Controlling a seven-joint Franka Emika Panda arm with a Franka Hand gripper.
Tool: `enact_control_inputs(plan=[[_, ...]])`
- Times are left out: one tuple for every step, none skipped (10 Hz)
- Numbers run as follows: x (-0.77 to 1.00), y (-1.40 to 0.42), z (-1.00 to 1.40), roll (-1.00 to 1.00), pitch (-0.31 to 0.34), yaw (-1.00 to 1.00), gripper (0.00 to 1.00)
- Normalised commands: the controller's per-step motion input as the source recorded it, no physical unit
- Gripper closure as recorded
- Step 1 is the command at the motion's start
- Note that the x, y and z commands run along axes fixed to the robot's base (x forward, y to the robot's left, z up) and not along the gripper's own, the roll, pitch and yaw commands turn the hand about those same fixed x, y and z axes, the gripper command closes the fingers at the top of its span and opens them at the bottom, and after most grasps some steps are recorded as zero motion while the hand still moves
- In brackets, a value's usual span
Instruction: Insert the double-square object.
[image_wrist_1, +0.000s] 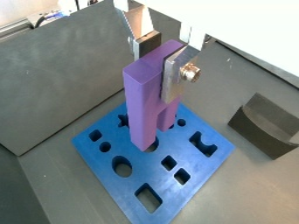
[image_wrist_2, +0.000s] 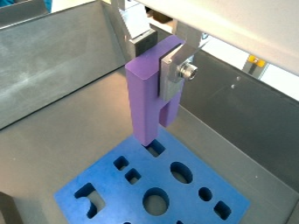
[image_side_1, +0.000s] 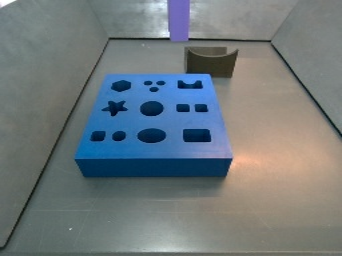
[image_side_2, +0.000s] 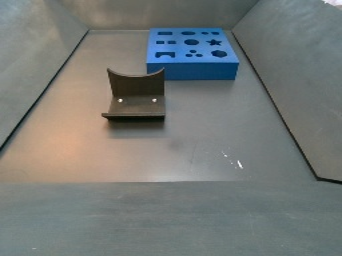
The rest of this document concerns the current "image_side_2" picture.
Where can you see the blue shape-sorter block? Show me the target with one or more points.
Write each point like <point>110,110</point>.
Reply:
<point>192,54</point>

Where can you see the black curved holder bracket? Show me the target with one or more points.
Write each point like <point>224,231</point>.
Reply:
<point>138,95</point>

